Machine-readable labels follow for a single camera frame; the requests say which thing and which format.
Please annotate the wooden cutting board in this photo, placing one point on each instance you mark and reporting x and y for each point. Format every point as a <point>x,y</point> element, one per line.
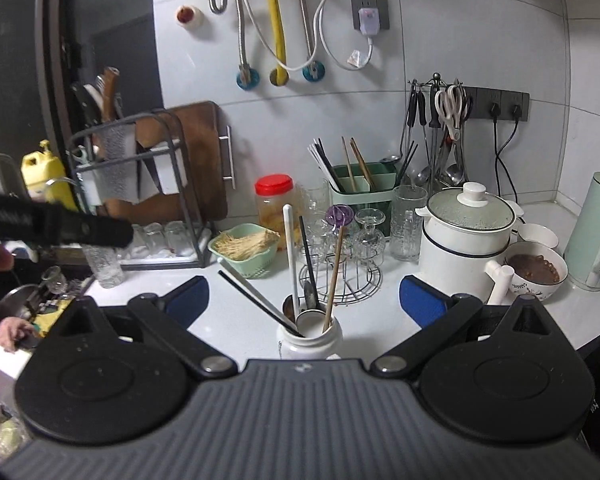
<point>205,194</point>

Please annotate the white wall plug adapter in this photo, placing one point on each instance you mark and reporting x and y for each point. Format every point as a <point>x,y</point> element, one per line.
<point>369,20</point>

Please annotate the yellow gas pipe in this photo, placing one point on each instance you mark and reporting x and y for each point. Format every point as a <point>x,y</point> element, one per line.
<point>279,76</point>

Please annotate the upside down glass goblet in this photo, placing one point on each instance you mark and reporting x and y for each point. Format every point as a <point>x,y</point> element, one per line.
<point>370,241</point>

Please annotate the red lid plastic jar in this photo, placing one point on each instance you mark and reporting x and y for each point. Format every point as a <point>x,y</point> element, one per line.
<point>272,193</point>

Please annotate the tall textured glass mug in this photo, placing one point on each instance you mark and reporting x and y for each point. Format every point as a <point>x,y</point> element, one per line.
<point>104,264</point>

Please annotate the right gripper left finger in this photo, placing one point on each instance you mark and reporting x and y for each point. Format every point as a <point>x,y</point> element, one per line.
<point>167,319</point>

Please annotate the white handled scissors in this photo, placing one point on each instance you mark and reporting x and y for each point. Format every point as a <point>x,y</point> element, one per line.
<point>450,104</point>

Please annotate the green plastic basket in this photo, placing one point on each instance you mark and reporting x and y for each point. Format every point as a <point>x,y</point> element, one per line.
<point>257,264</point>

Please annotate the light green electric kettle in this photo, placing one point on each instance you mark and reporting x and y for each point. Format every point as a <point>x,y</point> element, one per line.
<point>582,253</point>

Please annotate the copper brown spoon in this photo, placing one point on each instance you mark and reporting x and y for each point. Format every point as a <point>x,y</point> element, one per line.
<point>288,309</point>

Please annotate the bowl of brown food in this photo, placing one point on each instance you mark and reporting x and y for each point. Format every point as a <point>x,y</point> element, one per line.
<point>538,270</point>

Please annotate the black chopstick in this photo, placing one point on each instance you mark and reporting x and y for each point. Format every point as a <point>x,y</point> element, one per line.
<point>307,254</point>

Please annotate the white ceramic jar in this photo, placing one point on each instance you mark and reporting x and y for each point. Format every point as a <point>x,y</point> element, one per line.
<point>293,347</point>

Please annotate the purple lid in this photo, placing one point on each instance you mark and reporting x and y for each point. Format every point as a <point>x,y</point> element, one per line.
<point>339,216</point>

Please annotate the wire glass rack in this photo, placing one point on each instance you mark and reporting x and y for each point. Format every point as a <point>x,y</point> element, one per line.
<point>357,279</point>

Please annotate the white electric cooking pot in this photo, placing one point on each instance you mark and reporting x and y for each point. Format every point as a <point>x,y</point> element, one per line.
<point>465,234</point>

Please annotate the textured glass pitcher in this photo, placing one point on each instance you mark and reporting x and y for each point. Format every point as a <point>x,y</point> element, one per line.
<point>406,225</point>

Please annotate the green utensil holder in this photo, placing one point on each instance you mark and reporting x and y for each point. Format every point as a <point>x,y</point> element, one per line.
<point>357,194</point>

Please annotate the white ceramic soup spoon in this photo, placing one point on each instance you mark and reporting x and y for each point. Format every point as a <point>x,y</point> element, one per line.
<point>310,323</point>

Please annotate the yellow oil bottle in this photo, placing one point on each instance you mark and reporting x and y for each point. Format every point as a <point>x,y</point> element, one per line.
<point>42,172</point>

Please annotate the silver metal spoon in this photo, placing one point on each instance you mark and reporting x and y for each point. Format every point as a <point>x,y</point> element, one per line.
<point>310,297</point>

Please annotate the black dish drying rack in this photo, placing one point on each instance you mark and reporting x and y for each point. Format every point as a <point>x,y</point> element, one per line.
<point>137,168</point>

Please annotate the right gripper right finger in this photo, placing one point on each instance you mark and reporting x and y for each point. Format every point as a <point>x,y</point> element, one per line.
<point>440,319</point>

